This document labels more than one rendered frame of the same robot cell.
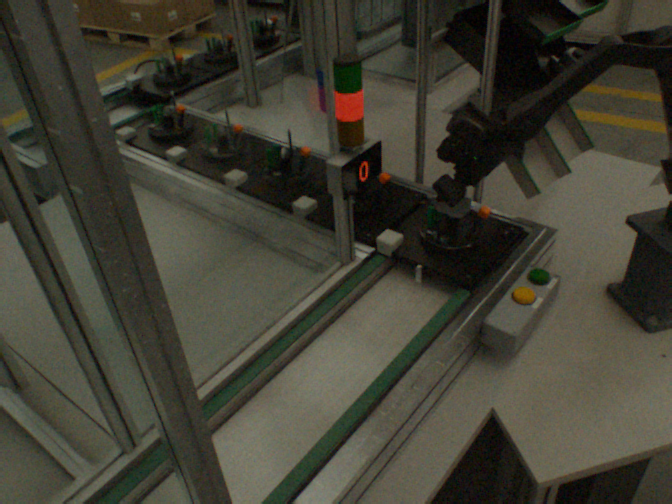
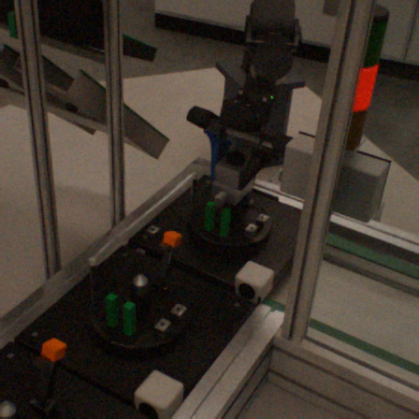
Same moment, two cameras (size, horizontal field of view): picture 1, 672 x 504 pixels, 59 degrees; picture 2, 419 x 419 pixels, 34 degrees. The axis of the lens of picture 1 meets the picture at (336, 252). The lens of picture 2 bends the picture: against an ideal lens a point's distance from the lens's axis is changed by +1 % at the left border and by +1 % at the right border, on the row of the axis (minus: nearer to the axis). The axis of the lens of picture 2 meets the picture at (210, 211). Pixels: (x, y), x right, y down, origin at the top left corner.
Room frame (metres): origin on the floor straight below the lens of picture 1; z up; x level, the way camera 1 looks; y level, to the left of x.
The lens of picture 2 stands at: (1.31, 0.61, 1.65)
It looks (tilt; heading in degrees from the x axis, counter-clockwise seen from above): 36 degrees down; 256
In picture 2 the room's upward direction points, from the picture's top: 4 degrees clockwise
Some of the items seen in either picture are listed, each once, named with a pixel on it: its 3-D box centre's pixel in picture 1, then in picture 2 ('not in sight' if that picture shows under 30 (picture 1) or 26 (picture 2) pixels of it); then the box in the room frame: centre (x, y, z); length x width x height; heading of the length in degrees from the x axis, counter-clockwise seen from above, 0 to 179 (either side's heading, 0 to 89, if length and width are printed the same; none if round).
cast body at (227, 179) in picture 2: (449, 195); (231, 177); (1.08, -0.25, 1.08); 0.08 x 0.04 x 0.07; 49
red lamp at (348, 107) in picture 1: (349, 102); not in sight; (1.00, -0.04, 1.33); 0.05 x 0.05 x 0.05
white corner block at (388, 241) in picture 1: (389, 243); (253, 282); (1.06, -0.12, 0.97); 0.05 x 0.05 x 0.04; 48
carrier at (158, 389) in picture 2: (358, 187); (139, 296); (1.24, -0.07, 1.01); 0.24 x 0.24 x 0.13; 48
